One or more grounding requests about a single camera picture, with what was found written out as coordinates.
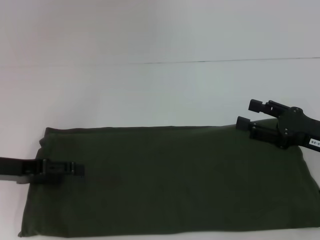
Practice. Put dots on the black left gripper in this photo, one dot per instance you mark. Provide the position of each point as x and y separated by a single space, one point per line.
17 168

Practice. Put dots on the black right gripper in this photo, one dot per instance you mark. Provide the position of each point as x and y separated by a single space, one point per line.
297 131

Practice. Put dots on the dark green FREE! t-shirt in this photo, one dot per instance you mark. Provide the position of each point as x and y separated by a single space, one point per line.
162 180

